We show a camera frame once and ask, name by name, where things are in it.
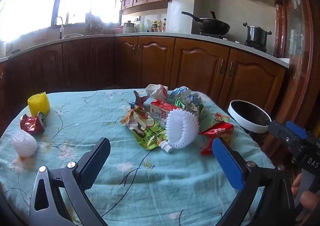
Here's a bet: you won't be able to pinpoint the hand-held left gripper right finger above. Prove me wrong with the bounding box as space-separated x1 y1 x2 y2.
211 137 295 226

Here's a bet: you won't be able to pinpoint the crumpled pale blue paper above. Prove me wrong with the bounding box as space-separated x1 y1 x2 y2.
169 86 192 99

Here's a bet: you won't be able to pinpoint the dark blue foil wrapper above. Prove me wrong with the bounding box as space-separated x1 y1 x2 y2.
127 90 150 110

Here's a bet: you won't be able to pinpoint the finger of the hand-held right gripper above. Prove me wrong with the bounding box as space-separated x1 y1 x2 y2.
269 120 310 147

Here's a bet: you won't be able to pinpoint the pale peach fruit scrap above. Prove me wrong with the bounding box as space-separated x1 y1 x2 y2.
11 155 35 169

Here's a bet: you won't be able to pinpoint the chrome kitchen faucet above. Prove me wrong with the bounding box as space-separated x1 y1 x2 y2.
54 16 65 39

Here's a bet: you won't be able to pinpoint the grey stone countertop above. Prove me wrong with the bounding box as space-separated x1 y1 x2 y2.
0 31 290 68

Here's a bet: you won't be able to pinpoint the red snack wrapper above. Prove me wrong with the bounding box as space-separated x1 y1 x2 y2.
199 122 234 156

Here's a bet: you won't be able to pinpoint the small white foam fruit net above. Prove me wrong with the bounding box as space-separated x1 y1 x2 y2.
12 133 38 158

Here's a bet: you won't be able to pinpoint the steel cooking pot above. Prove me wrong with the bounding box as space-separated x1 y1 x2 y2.
243 22 272 46

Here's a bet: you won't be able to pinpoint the kitchen window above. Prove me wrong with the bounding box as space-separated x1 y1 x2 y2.
0 0 120 41

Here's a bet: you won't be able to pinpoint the crushed red drink can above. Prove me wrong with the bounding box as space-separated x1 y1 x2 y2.
20 112 47 136

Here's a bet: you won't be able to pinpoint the green and silver foil wrapper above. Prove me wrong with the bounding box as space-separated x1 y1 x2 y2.
175 92 204 119

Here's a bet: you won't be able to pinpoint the utensil rack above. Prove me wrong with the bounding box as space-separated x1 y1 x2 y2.
85 12 110 35

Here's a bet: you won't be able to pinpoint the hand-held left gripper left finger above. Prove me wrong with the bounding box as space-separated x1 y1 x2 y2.
29 137 111 226

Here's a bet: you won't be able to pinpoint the black gas stove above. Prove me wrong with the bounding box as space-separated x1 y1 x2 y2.
191 30 268 53

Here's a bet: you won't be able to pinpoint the wooden lower cabinets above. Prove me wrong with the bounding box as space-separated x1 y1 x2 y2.
0 36 287 119

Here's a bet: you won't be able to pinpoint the floral teal tablecloth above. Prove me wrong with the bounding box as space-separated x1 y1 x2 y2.
0 88 275 226

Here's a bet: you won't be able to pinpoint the yellow foam fruit net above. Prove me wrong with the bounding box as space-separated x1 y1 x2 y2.
27 92 50 116

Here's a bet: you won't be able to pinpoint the red and white milk carton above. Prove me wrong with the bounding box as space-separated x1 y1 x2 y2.
150 99 184 126

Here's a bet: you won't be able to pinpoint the white rice cooker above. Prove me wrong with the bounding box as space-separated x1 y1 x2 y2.
122 20 137 34

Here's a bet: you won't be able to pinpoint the black wok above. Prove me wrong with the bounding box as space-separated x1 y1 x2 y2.
181 11 231 36

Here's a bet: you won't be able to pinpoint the large white foam fruit net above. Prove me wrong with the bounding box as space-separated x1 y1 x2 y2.
165 108 200 149

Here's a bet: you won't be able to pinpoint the small green red packet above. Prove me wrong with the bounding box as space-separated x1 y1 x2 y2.
214 112 230 123

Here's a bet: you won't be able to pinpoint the person's right hand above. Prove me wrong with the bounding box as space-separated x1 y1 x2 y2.
291 173 320 223

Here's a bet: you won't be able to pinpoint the white rimmed trash bin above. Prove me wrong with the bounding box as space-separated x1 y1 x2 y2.
227 100 272 148

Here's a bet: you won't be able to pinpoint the red white printed paper bag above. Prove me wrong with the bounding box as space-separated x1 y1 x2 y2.
150 85 168 100

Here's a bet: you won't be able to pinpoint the green spouted drink pouch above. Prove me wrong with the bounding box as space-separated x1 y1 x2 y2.
121 107 173 153

